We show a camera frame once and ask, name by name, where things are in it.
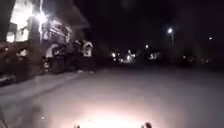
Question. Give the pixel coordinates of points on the person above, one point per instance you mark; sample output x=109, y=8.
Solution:
x=87, y=53

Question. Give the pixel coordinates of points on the grey asphalt road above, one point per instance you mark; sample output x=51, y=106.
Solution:
x=150, y=95

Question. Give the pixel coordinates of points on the street lamp pole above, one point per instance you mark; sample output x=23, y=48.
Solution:
x=171, y=35

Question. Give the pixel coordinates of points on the robot's own part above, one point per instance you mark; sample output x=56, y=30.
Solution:
x=77, y=126
x=146, y=125

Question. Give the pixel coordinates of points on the building with lit front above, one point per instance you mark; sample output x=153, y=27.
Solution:
x=56, y=20

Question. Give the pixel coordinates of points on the dark bushes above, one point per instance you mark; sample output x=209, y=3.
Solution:
x=18, y=61

